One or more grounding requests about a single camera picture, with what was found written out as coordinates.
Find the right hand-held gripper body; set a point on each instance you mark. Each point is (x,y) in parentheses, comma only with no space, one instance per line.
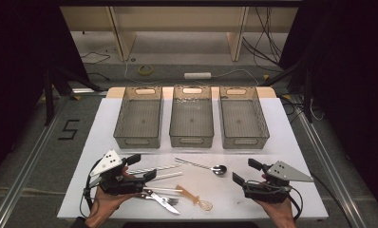
(266,191)

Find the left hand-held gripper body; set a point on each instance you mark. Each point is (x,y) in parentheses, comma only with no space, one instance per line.
(109,163)

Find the metal spoon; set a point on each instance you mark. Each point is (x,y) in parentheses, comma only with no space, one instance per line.
(220,169)

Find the grey plastic bin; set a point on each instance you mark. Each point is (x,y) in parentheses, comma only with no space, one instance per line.
(242,118)
(192,118)
(139,118)

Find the amber plastic spoon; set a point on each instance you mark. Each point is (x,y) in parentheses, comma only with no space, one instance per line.
(190,196)

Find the person's right hand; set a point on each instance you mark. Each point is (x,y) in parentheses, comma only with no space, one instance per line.
(280,213)

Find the person's left hand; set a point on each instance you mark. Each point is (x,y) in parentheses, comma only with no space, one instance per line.
(103,204)

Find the black metal stand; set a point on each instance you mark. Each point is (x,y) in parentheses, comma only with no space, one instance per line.
(308,95)
(49,95)

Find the yellow tape roll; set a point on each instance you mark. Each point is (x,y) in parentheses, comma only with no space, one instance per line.
(145,70)

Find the white power strip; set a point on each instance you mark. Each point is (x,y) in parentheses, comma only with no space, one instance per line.
(197,75)

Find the light wooden shelf unit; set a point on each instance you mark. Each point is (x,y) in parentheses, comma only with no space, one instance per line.
(177,19)

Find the aluminium floor rail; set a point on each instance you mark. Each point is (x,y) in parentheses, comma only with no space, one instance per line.
(22,171)
(328,158)

